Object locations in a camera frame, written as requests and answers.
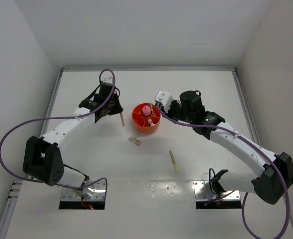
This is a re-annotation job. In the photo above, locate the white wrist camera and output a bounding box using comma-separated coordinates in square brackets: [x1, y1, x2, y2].
[155, 91, 174, 113]
[99, 76, 113, 85]

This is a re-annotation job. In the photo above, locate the orange round divided container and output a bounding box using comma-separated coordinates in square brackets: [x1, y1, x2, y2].
[132, 103, 161, 134]

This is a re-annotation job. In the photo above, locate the metal base plate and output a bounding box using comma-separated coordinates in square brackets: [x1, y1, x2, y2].
[60, 178, 107, 202]
[193, 180, 240, 202]

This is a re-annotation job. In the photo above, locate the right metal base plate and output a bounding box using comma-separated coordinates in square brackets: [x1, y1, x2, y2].
[193, 180, 240, 202]

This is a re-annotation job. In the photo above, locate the pink capped glue bottle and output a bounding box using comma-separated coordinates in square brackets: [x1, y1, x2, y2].
[142, 105, 152, 117]

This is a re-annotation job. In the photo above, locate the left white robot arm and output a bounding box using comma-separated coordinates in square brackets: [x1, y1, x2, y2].
[23, 83, 123, 188]

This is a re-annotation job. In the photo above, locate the grey white eraser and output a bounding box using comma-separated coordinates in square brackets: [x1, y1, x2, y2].
[128, 134, 139, 142]

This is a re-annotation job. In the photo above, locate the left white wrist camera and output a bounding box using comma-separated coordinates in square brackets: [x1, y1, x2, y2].
[99, 76, 113, 85]

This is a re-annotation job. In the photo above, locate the green glue stick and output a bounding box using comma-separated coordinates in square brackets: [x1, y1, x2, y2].
[149, 102, 159, 117]

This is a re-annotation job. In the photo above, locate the small tan barcode box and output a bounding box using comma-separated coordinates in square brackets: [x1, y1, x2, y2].
[134, 139, 141, 145]

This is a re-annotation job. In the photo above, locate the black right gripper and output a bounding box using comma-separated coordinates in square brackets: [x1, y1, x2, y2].
[160, 99, 193, 124]

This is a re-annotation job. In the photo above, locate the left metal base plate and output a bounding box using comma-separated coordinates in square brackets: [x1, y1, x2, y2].
[60, 178, 107, 202]

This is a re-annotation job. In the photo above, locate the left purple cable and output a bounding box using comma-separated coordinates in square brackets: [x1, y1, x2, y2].
[0, 69, 117, 197]

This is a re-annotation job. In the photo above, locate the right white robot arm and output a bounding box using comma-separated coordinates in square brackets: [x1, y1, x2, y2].
[155, 91, 293, 205]

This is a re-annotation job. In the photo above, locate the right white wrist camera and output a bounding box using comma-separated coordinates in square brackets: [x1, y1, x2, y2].
[155, 91, 174, 113]

